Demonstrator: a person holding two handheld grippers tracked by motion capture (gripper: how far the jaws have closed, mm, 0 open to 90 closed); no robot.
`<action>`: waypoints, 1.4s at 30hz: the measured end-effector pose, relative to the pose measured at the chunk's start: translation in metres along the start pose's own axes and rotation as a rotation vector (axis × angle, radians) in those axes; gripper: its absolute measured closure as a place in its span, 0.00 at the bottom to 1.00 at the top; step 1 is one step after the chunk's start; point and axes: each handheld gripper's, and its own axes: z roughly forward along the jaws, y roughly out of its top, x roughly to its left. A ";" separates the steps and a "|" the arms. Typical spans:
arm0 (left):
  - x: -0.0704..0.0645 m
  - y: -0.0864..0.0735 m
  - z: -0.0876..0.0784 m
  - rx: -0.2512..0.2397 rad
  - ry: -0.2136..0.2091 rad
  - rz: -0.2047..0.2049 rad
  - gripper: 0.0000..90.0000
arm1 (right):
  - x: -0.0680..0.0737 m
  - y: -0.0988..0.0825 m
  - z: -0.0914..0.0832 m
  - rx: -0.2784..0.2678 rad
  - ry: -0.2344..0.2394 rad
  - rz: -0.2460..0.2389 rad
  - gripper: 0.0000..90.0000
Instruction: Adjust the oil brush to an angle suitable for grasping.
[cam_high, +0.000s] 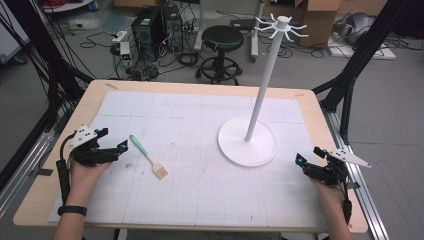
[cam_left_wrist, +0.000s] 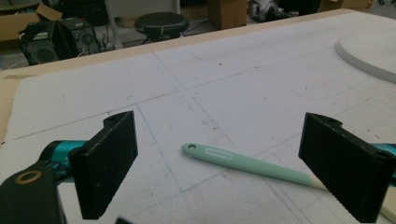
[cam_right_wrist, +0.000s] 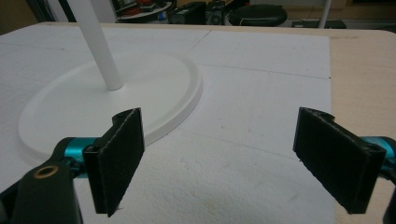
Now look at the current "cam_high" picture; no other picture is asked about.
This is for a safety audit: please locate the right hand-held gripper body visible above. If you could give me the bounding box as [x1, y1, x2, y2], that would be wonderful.
[301, 147, 372, 186]

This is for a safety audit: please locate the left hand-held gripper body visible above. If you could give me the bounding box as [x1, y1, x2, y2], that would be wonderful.
[68, 124, 121, 167]

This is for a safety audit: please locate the teal handled wooden spatula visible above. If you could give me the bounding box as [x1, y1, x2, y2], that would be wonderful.
[128, 134, 170, 181]

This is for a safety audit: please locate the white hook stand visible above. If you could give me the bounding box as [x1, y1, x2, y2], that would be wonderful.
[217, 13, 309, 168]

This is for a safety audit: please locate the person's right hand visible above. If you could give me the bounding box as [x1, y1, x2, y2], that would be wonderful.
[309, 176, 349, 208]

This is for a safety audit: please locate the person's left hand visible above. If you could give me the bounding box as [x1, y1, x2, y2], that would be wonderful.
[68, 159, 112, 203]

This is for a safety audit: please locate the black wristband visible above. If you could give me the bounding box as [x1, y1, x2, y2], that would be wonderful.
[56, 205, 89, 218]

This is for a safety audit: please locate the white grid mat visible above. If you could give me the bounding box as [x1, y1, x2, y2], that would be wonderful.
[47, 90, 329, 229]

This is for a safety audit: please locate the wooden table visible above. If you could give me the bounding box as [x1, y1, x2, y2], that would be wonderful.
[12, 79, 369, 234]

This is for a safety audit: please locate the white power strip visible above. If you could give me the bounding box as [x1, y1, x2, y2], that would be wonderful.
[110, 29, 129, 44]

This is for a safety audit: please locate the black computer tower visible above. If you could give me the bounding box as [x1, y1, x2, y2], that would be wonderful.
[130, 6, 165, 63]
[161, 3, 185, 53]

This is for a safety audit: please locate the black round stool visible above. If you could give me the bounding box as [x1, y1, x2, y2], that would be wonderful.
[195, 24, 245, 87]

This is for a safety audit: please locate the cardboard box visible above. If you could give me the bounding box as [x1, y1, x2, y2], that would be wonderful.
[261, 0, 343, 48]

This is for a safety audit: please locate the grey metal stand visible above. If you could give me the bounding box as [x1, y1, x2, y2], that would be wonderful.
[249, 0, 268, 64]

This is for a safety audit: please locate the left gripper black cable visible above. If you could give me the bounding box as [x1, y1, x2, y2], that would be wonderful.
[55, 131, 78, 206]

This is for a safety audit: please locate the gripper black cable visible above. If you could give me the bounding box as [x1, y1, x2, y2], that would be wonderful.
[55, 131, 78, 206]
[339, 173, 354, 226]

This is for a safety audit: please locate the aluminium rail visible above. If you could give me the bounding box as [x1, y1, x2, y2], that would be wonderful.
[320, 105, 391, 240]
[0, 109, 73, 221]

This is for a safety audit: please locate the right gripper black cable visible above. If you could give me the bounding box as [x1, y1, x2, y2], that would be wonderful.
[339, 173, 354, 226]

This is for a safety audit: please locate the black frame strut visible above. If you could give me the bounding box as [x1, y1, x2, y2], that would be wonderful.
[2, 0, 95, 132]
[312, 0, 414, 146]

